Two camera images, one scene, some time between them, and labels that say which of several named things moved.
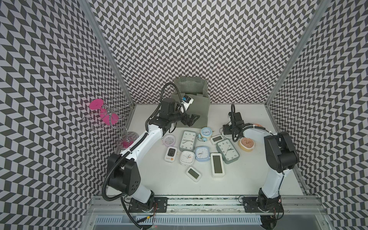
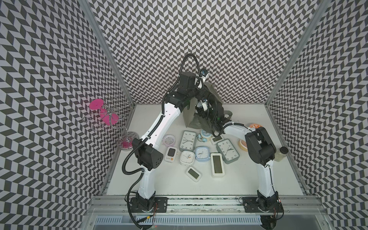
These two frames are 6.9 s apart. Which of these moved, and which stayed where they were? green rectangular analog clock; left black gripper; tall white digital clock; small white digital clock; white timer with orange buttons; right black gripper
Moved: left black gripper; right black gripper
Stayed: small white digital clock; green rectangular analog clock; tall white digital clock; white timer with orange buttons
